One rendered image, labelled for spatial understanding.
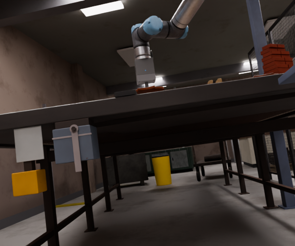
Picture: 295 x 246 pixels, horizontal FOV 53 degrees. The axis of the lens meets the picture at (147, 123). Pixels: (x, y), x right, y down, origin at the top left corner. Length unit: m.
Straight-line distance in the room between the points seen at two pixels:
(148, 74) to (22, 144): 0.60
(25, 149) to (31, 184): 0.13
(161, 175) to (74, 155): 5.32
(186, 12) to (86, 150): 0.70
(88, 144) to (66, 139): 0.08
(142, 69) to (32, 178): 0.65
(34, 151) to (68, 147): 0.13
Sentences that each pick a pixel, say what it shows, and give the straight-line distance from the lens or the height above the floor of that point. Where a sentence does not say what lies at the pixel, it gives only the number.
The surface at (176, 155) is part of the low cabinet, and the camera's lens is 9.05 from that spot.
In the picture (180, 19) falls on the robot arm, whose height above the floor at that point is 1.25.
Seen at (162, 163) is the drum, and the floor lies 0.45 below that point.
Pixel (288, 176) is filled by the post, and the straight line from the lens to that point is 3.22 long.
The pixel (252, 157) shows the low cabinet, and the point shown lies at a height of 0.26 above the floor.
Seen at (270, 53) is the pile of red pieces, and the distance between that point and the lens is 2.15.
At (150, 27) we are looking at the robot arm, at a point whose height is 1.22.
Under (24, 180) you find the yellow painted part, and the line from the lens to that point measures 1.10.
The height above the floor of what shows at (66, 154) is 0.74.
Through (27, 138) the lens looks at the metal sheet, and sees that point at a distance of 1.13.
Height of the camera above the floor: 0.70
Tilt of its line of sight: 6 degrees up
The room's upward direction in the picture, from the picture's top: 8 degrees counter-clockwise
